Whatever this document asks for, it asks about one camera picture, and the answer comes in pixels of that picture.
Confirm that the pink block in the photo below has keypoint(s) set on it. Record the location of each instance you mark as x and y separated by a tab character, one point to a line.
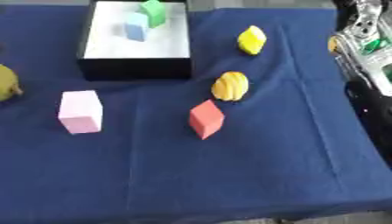
80	112

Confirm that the yellow toy lemon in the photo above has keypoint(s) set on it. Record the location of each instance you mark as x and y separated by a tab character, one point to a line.
251	40

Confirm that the yellow toy banana bunch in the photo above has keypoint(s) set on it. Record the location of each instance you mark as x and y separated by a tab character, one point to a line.
230	86

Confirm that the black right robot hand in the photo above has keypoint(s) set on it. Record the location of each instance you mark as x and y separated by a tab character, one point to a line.
345	11

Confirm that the red block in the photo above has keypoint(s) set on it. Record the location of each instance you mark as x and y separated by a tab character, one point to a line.
206	119

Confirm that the green toy pear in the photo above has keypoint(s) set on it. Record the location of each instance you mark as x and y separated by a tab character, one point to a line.
6	84

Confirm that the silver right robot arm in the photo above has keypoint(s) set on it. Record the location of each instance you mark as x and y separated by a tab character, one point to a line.
372	87

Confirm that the green block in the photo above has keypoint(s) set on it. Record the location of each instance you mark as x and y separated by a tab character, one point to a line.
154	12

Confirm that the light blue block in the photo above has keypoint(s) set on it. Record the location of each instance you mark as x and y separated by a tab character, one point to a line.
137	26

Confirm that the black box white inside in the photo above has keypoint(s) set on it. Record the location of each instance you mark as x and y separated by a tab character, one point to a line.
137	68

